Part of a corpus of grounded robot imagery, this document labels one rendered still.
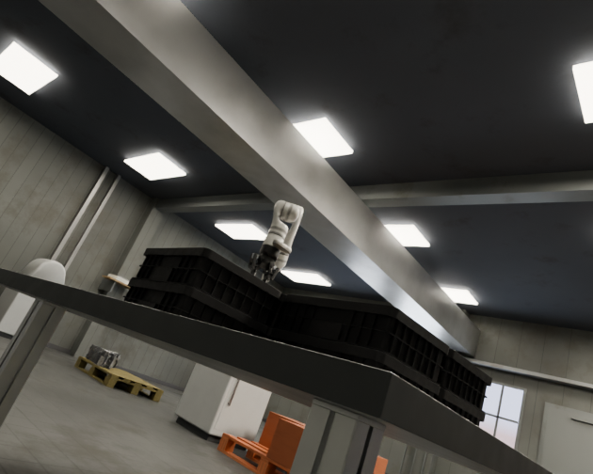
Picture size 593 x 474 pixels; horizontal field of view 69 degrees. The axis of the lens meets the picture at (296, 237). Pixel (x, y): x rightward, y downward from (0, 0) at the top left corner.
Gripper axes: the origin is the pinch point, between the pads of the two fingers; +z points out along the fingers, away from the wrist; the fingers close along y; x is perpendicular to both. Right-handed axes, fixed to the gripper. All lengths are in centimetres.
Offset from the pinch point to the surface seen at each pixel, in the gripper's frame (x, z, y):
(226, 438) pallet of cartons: -227, 88, -205
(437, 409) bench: 107, 31, 52
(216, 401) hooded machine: -269, 61, -209
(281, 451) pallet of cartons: -151, 75, -205
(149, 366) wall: -803, 74, -405
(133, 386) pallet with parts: -466, 91, -215
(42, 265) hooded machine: -690, -22, -84
